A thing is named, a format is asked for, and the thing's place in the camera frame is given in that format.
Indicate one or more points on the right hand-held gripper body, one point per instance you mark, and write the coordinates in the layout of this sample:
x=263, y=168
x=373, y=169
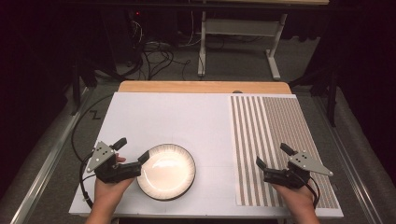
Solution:
x=286, y=179

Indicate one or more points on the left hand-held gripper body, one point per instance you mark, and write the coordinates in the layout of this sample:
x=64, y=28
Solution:
x=102, y=155

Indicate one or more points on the cream plate with dark rim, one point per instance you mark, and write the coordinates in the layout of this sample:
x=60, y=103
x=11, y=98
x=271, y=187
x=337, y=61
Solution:
x=168, y=172

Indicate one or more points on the person's right hand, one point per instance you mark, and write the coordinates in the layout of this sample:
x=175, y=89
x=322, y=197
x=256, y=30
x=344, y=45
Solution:
x=299, y=197

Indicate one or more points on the person's left hand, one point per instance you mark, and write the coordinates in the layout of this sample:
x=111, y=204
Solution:
x=109, y=191

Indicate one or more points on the striped woven placemat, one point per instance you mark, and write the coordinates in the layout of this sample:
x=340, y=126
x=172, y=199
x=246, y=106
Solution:
x=258, y=130

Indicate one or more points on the white board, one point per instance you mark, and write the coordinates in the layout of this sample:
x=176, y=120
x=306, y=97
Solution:
x=174, y=121

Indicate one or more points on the black metal stand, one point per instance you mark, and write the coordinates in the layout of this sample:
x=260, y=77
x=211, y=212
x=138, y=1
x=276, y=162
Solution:
x=76, y=87
x=332, y=99

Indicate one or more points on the wooden table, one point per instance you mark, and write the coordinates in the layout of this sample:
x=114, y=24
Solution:
x=202, y=86

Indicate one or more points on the dark computer case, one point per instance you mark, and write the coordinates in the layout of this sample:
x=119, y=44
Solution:
x=121, y=37

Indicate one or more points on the metal floor rail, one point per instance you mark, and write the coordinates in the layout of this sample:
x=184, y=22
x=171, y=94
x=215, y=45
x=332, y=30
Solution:
x=43, y=174
x=351, y=168

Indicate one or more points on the white metal desk frame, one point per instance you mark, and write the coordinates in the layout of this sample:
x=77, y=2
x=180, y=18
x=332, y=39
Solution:
x=239, y=27

